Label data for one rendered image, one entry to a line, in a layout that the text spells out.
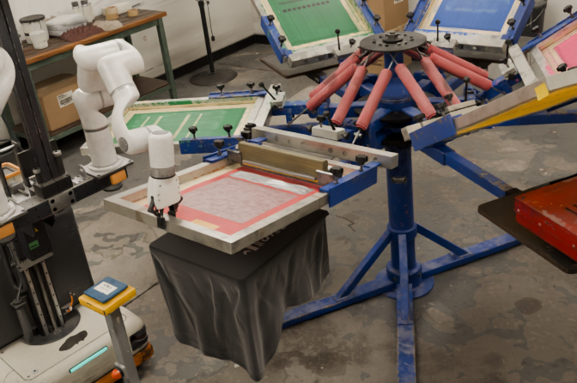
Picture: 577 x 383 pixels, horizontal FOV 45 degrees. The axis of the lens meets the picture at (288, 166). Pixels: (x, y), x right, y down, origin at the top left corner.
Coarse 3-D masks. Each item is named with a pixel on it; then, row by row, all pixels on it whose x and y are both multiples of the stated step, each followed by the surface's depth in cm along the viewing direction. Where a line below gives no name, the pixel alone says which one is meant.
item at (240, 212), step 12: (288, 180) 256; (300, 180) 256; (252, 192) 245; (264, 192) 245; (276, 192) 244; (288, 192) 244; (312, 192) 244; (228, 204) 234; (240, 204) 234; (252, 204) 234; (264, 204) 234; (276, 204) 234; (288, 204) 234; (192, 216) 225; (204, 216) 225; (216, 216) 225; (228, 216) 224; (240, 216) 224; (252, 216) 224; (264, 216) 224; (216, 228) 216; (228, 228) 215; (240, 228) 215
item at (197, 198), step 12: (240, 168) 270; (252, 168) 270; (216, 180) 257; (228, 180) 257; (240, 180) 257; (180, 192) 246; (192, 192) 246; (204, 192) 245; (216, 192) 245; (228, 192) 245; (240, 192) 245; (180, 204) 235; (192, 204) 235; (204, 204) 235; (216, 204) 234; (180, 216) 225
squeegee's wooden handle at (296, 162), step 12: (240, 144) 267; (252, 144) 264; (252, 156) 264; (264, 156) 260; (276, 156) 257; (288, 156) 253; (300, 156) 250; (312, 156) 249; (288, 168) 254; (300, 168) 251; (312, 168) 248; (324, 168) 245
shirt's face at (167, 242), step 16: (288, 224) 244; (304, 224) 242; (160, 240) 244; (176, 240) 242; (192, 240) 241; (272, 240) 235; (288, 240) 234; (192, 256) 232; (208, 256) 231; (224, 256) 230; (240, 256) 229; (256, 256) 228; (224, 272) 221; (240, 272) 220
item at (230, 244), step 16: (224, 160) 271; (192, 176) 258; (128, 192) 237; (144, 192) 241; (320, 192) 234; (112, 208) 230; (128, 208) 224; (144, 208) 223; (288, 208) 221; (304, 208) 224; (176, 224) 211; (192, 224) 210; (256, 224) 210; (272, 224) 212; (208, 240) 204; (224, 240) 199; (240, 240) 201; (256, 240) 207
